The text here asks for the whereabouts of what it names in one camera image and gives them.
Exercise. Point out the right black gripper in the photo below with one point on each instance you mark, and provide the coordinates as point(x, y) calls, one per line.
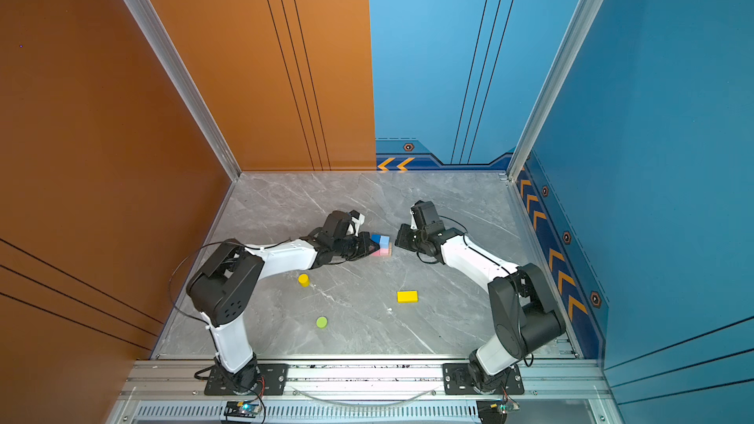
point(402, 238)

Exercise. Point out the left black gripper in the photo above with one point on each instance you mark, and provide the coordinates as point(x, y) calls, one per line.
point(365, 239)

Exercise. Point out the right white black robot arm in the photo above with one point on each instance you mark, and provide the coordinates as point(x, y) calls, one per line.
point(525, 312)

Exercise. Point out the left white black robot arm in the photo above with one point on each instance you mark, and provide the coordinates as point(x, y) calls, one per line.
point(222, 288)

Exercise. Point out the yellow cylinder block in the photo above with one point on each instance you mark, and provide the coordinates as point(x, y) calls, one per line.
point(304, 280)

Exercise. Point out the yellow rectangular block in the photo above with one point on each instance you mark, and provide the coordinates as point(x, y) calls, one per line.
point(407, 297)

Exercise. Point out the green cylinder block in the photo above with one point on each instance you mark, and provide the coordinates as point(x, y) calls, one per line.
point(321, 322)

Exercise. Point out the right green circuit board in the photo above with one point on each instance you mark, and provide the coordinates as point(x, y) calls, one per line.
point(495, 412)

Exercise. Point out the green circuit board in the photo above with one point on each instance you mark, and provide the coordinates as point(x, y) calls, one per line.
point(495, 412)
point(246, 411)

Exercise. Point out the left green circuit board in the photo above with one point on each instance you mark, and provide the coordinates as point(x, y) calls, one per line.
point(246, 411)

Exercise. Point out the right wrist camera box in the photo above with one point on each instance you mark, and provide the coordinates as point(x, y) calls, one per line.
point(426, 219)

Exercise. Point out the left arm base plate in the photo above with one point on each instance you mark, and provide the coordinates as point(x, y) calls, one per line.
point(267, 380)

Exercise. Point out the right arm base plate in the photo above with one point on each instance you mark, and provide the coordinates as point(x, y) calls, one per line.
point(456, 378)

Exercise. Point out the aluminium front rail frame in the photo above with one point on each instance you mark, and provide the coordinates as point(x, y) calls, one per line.
point(366, 389)

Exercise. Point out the left aluminium corner post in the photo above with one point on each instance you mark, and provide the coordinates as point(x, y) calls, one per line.
point(161, 44)

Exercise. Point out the aluminium corner post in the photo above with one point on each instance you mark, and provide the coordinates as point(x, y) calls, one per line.
point(579, 26)
point(161, 44)

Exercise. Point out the right aluminium corner post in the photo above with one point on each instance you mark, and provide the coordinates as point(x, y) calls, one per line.
point(579, 26)

